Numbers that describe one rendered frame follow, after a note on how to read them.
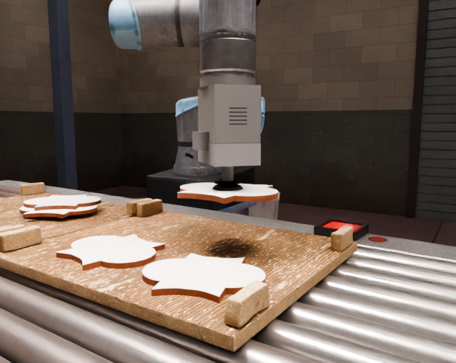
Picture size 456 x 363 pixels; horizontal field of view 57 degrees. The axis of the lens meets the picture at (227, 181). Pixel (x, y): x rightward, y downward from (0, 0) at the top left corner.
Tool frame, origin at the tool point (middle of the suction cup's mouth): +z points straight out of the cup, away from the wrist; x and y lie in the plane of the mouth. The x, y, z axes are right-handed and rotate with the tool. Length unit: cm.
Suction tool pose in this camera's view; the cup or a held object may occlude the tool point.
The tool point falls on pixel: (228, 196)
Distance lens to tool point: 58.8
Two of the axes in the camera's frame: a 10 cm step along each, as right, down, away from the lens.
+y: 3.1, 1.3, -9.4
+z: 0.0, 9.9, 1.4
